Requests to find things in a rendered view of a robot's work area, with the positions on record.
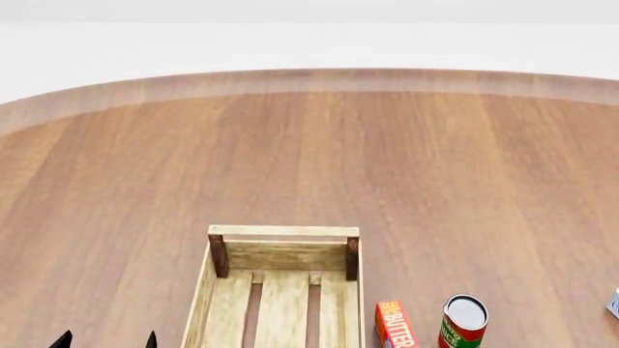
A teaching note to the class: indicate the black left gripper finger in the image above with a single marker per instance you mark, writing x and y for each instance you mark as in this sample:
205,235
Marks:
64,341
152,340

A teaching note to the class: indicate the wooden slatted crate tray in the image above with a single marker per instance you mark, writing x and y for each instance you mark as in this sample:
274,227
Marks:
275,290

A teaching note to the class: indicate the red butter box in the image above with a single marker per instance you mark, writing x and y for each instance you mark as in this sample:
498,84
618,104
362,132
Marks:
395,326

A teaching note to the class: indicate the red green tomato sauce can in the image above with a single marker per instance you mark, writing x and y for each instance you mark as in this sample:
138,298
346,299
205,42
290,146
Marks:
462,324

